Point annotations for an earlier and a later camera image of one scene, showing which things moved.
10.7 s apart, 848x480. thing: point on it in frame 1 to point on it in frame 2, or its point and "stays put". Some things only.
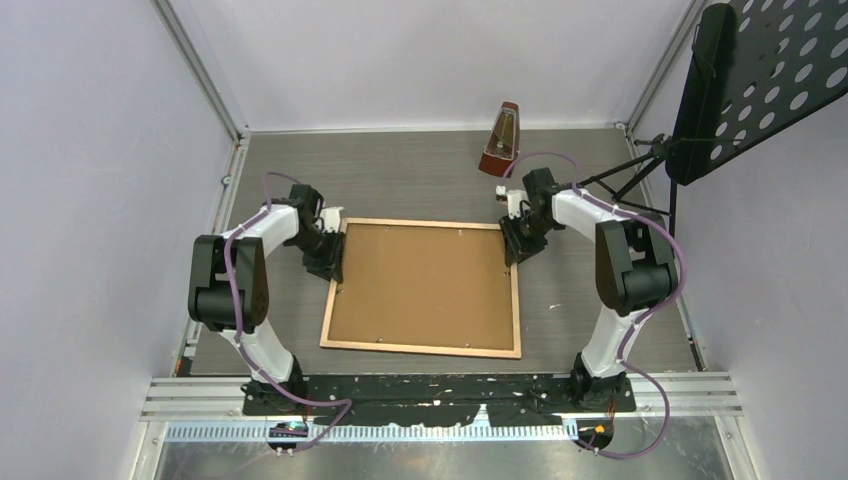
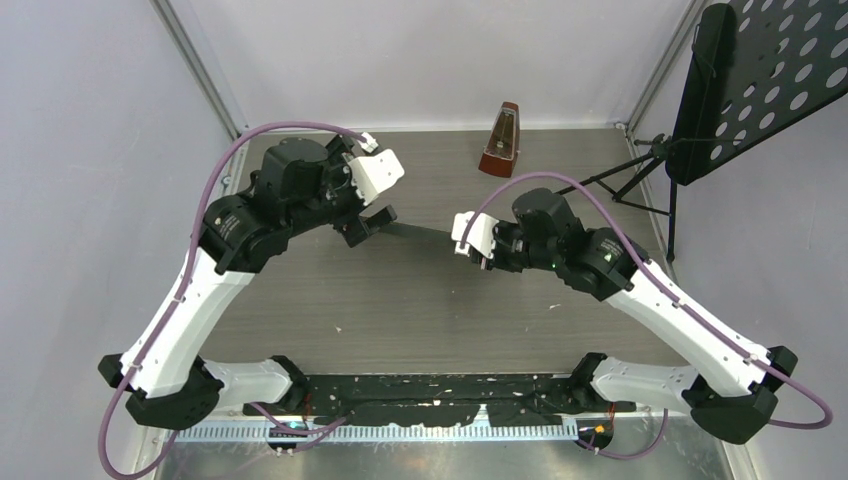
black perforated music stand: x=755 y=65 stays put
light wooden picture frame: x=333 y=344 to x=417 y=232
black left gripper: x=330 y=265 to x=358 y=229
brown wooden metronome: x=503 y=142 stays put
